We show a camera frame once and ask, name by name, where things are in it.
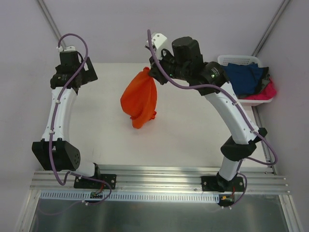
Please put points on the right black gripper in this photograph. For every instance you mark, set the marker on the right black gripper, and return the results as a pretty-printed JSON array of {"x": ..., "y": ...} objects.
[{"x": 157, "y": 73}]

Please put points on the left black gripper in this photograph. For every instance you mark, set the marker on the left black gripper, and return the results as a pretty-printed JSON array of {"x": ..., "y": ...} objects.
[{"x": 89, "y": 71}]

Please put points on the orange t shirt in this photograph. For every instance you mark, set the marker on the orange t shirt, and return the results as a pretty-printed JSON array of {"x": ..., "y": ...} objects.
[{"x": 140, "y": 98}]

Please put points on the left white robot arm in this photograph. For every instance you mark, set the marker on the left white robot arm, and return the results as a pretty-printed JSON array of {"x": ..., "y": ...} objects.
[{"x": 54, "y": 150}]

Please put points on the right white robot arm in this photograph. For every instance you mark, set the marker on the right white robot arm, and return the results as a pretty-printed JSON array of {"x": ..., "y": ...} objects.
[{"x": 244, "y": 133}]

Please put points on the white plastic laundry basket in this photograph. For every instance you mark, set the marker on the white plastic laundry basket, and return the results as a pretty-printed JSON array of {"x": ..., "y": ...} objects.
[{"x": 224, "y": 60}]

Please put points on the blue t shirt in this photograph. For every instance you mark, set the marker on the blue t shirt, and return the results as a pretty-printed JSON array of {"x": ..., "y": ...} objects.
[{"x": 241, "y": 78}]

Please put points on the dark grey t shirt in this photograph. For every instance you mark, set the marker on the dark grey t shirt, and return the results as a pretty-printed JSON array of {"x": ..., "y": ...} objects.
[{"x": 261, "y": 77}]

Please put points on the pink t shirt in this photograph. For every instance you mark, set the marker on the pink t shirt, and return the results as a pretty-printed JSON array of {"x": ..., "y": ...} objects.
[{"x": 266, "y": 94}]

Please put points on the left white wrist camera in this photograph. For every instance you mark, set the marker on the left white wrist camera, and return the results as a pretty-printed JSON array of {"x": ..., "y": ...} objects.
[{"x": 64, "y": 49}]

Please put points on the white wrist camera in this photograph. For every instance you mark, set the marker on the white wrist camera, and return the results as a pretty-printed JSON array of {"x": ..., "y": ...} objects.
[
  {"x": 64, "y": 49},
  {"x": 159, "y": 43}
]

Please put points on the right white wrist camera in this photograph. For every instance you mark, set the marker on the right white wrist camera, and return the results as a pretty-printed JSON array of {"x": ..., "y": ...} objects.
[{"x": 159, "y": 43}]

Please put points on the white slotted cable duct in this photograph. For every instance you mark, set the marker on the white slotted cable duct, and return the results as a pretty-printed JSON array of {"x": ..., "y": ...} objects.
[{"x": 130, "y": 196}]

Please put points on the aluminium mounting rail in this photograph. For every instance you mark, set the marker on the aluminium mounting rail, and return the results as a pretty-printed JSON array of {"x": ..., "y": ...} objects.
[{"x": 261, "y": 180}]

